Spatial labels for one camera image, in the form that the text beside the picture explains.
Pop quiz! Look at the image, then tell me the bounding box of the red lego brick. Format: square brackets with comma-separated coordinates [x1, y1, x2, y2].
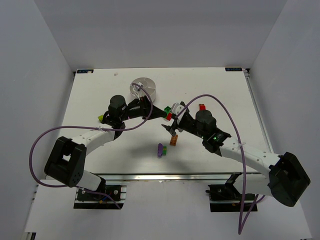
[165, 112, 173, 121]
[198, 103, 206, 111]

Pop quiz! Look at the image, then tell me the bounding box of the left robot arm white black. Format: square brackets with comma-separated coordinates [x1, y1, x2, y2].
[44, 95, 167, 192]

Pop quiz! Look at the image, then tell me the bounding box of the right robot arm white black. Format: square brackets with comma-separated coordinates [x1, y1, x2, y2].
[165, 104, 311, 207]

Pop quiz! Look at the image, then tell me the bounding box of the orange flat lego plate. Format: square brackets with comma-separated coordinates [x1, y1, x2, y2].
[169, 134, 178, 147]

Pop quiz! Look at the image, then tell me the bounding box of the green yellow stacked lego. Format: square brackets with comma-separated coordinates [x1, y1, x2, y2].
[164, 106, 172, 115]

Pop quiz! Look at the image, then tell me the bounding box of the purple green lego piece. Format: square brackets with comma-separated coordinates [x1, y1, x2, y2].
[157, 143, 167, 158]

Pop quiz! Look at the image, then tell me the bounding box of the white round divided container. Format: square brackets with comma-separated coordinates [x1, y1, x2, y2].
[129, 77, 157, 103]

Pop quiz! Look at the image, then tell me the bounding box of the lime green lego brick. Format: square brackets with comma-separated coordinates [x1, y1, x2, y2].
[98, 115, 104, 123]

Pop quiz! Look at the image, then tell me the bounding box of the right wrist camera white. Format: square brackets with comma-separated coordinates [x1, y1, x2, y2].
[171, 102, 186, 119]

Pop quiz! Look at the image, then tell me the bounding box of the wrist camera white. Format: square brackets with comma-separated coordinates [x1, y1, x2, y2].
[171, 102, 186, 119]
[132, 84, 145, 99]

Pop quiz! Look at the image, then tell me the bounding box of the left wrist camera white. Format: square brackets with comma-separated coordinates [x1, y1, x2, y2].
[132, 84, 145, 99]

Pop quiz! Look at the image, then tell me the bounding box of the aluminium table frame rail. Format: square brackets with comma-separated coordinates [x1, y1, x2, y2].
[243, 68, 274, 153]

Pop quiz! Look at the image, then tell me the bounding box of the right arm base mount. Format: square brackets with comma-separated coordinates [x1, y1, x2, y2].
[205, 173, 242, 213]

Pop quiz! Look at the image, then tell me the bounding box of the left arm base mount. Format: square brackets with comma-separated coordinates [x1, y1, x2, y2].
[73, 185, 127, 210]

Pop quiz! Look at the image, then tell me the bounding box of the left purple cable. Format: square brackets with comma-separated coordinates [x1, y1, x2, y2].
[29, 83, 154, 210]

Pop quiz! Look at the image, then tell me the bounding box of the purple cable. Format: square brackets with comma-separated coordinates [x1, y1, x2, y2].
[174, 94, 266, 235]
[29, 83, 154, 210]

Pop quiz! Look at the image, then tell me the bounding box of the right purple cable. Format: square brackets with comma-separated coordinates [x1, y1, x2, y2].
[174, 94, 266, 235]

